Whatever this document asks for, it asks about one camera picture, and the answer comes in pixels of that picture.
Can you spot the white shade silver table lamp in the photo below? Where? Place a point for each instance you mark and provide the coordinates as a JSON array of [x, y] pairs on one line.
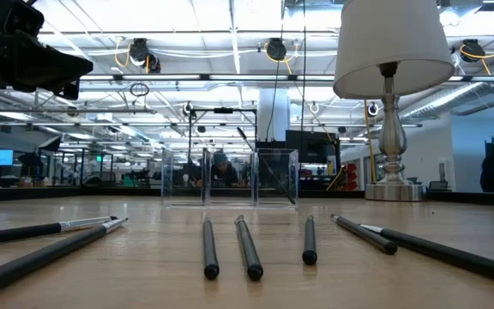
[[393, 43]]

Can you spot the red storage bins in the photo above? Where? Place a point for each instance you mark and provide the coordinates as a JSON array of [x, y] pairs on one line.
[[351, 176]]

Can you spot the black television screen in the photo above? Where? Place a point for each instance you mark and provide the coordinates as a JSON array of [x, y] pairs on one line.
[[311, 146]]

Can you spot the gray laptop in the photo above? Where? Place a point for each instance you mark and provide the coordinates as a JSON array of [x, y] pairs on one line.
[[437, 185]]

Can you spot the long black pen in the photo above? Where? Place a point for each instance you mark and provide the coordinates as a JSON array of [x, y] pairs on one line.
[[37, 259], [444, 253]]

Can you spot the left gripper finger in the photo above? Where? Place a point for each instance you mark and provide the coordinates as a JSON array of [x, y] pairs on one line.
[[50, 68], [71, 91]]

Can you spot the clear acrylic organizer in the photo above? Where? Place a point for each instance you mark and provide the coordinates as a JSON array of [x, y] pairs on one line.
[[187, 180]]

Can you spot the black camera rig frame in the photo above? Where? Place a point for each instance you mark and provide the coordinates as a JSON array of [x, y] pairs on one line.
[[223, 110]]

